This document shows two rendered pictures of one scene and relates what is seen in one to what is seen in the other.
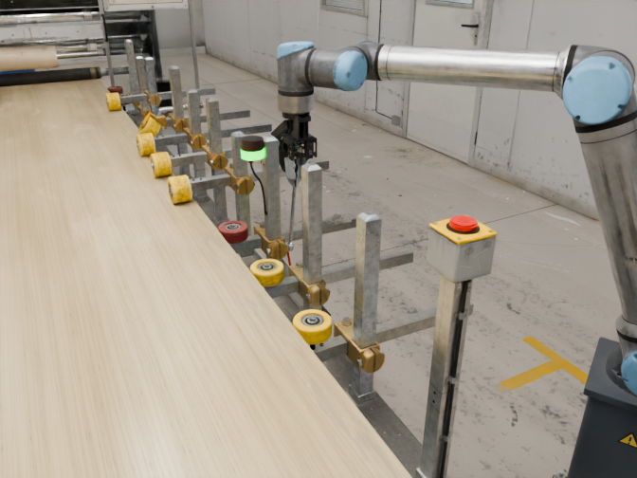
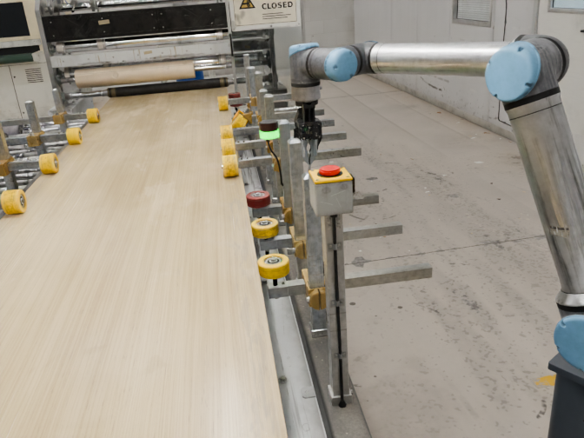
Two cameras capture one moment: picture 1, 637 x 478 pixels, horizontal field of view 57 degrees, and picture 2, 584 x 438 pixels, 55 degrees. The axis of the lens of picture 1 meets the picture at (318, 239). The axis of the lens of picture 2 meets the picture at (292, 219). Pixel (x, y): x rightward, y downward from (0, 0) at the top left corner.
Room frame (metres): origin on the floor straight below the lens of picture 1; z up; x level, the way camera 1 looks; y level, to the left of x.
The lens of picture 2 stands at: (-0.19, -0.48, 1.55)
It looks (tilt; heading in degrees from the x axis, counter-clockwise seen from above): 23 degrees down; 20
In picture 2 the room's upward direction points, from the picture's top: 4 degrees counter-clockwise
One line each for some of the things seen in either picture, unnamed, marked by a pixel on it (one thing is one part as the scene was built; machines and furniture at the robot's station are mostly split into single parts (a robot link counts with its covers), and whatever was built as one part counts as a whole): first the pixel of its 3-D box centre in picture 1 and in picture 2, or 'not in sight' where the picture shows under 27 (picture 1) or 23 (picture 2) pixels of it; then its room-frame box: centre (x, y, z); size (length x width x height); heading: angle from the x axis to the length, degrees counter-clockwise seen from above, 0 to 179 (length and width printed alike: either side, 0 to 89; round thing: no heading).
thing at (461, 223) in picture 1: (463, 226); (329, 172); (0.77, -0.21, 1.22); 0.04 x 0.04 x 0.02
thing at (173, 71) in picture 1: (180, 125); (262, 121); (2.35, 0.57, 0.94); 0.04 x 0.04 x 0.48; 26
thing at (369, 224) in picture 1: (364, 320); (315, 264); (1.00, -0.10, 0.90); 0.04 x 0.04 x 0.48; 26
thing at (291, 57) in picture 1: (296, 67); (305, 64); (1.49, 0.05, 1.32); 0.10 x 0.09 x 0.12; 61
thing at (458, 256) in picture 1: (460, 250); (330, 193); (0.77, -0.21, 1.18); 0.07 x 0.07 x 0.08; 26
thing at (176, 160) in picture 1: (230, 152); (287, 140); (1.96, 0.31, 0.95); 0.50 x 0.04 x 0.04; 116
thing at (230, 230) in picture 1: (234, 243); (259, 209); (1.44, 0.23, 0.85); 0.08 x 0.08 x 0.11
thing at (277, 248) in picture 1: (269, 241); (288, 209); (1.47, 0.14, 0.85); 0.14 x 0.06 x 0.05; 26
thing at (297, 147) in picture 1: (297, 135); (308, 119); (1.48, 0.05, 1.15); 0.09 x 0.08 x 0.12; 26
